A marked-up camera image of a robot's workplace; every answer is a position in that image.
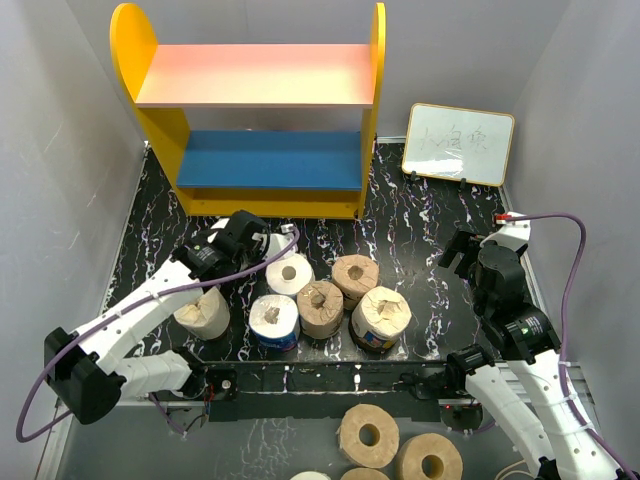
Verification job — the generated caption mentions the white toilet paper roll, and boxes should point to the white toilet paper roll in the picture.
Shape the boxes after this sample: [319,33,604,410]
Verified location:
[265,253,315,299]

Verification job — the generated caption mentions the blue toilet paper roll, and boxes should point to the blue toilet paper roll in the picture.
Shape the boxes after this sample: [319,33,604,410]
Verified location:
[249,294,300,352]

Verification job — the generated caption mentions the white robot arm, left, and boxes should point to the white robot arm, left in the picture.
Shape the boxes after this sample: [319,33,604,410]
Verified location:
[44,210,270,425]

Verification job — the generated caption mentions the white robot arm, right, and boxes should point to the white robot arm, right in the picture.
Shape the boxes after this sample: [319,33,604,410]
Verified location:
[438,227,639,479]

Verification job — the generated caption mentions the yellow shelf with coloured boards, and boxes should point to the yellow shelf with coloured boards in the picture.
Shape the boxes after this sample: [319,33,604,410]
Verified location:
[110,3,386,219]

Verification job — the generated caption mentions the cream wrapped roll, left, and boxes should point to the cream wrapped roll, left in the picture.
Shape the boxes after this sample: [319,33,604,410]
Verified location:
[173,287,230,341]

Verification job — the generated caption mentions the brown wrapped roll, front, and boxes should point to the brown wrapped roll, front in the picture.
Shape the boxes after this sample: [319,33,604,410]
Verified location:
[296,281,344,340]

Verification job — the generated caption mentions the brown wrapped roll,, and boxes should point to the brown wrapped roll, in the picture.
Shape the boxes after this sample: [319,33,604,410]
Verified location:
[331,254,380,310]
[296,281,344,340]

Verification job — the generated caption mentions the beige wrapped roll, dark label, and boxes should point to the beige wrapped roll, dark label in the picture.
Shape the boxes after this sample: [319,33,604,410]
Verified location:
[350,286,412,352]

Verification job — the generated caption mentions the brown wrapped roll, back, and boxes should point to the brown wrapped roll, back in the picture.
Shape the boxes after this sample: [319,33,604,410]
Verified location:
[331,254,380,310]

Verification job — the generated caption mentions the brown tape roll, right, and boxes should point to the brown tape roll, right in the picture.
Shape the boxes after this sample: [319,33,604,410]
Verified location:
[395,433,463,480]

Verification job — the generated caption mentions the brown tape roll,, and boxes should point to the brown tape roll, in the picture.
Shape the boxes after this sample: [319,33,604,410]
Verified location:
[395,433,463,480]
[340,467,389,480]
[337,404,400,469]

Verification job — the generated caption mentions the brown tape roll, upper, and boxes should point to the brown tape roll, upper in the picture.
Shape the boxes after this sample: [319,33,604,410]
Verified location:
[337,404,400,469]

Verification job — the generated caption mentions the white roll, bottom edge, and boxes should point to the white roll, bottom edge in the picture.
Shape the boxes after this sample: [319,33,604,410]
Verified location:
[290,471,331,480]

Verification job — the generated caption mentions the brown tape roll, bottom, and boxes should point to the brown tape roll, bottom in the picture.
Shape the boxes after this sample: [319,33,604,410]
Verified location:
[340,467,389,480]

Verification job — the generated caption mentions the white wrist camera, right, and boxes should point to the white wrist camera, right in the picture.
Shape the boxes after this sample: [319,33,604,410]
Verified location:
[489,212,531,251]

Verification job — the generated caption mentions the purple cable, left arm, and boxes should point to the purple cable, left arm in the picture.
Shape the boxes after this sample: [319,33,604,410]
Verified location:
[15,225,301,443]

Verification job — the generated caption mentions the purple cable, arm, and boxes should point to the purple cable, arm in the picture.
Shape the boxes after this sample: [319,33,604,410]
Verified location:
[502,212,640,480]
[15,225,301,443]

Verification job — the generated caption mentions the whiteboard with yellow frame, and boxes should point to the whiteboard with yellow frame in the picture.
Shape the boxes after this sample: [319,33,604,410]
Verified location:
[401,103,515,187]

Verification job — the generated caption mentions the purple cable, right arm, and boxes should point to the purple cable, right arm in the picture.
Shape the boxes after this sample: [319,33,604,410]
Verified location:
[502,212,640,480]

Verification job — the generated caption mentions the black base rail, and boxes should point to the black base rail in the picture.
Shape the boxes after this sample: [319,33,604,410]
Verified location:
[149,359,486,426]

